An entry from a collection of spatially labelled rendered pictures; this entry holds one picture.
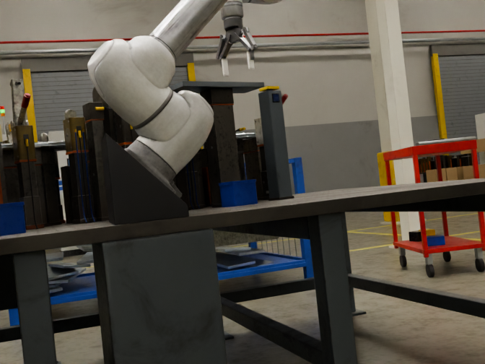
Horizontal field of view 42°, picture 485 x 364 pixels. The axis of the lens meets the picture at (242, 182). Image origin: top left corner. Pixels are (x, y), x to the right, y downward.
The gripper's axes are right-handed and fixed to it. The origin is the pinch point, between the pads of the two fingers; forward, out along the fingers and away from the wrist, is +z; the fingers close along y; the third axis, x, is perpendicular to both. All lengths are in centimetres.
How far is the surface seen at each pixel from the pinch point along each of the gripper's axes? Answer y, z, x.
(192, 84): -1.5, 7.7, 28.0
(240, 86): -6.4, 8.1, 7.2
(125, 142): 12, 27, 51
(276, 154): -6.9, 34.7, -9.4
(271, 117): -6.6, 19.9, -9.0
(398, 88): 128, -36, -392
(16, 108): 35, 11, 77
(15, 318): 219, 113, -12
